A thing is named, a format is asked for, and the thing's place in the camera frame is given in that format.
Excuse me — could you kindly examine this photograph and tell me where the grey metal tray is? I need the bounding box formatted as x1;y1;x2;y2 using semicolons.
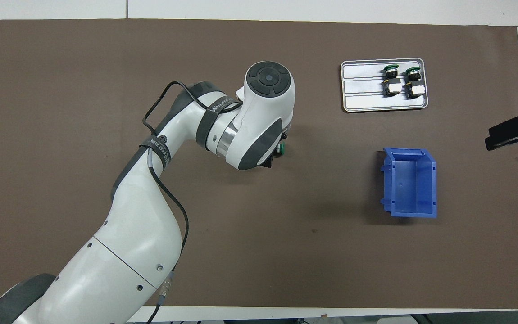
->
341;58;429;113

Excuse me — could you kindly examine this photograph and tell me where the blue plastic bin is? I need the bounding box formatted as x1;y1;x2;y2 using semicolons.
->
380;147;438;219

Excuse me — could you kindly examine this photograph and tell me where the brown table mat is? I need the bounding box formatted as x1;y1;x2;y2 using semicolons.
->
0;19;518;310

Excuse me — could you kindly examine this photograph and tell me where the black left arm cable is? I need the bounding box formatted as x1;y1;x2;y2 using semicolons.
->
142;81;241;324

